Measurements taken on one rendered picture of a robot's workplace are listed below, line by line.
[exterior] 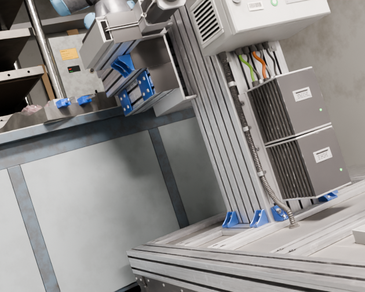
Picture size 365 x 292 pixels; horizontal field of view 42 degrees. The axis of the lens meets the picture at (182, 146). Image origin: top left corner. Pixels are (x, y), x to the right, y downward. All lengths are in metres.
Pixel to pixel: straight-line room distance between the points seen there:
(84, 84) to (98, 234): 1.32
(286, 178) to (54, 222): 0.96
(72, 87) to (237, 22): 1.90
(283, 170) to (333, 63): 2.70
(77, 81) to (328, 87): 2.12
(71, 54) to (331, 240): 2.33
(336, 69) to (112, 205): 2.53
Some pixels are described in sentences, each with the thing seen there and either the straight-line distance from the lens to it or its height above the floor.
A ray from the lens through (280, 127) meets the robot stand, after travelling 1.38.
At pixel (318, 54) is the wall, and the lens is 4.18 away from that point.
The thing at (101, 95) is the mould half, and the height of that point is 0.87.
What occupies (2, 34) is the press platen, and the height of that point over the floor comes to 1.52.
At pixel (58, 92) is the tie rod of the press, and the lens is 2.88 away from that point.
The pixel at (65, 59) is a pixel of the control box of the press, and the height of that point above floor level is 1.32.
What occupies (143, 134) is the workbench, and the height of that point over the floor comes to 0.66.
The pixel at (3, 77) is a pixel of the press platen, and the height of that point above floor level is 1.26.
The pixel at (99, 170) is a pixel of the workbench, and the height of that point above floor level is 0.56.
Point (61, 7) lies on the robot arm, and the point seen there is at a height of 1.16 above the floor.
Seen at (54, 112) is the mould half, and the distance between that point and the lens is 1.93.
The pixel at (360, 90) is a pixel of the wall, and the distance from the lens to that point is 3.93.
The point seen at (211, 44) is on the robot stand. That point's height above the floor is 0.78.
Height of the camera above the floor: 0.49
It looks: 2 degrees up
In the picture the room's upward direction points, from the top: 18 degrees counter-clockwise
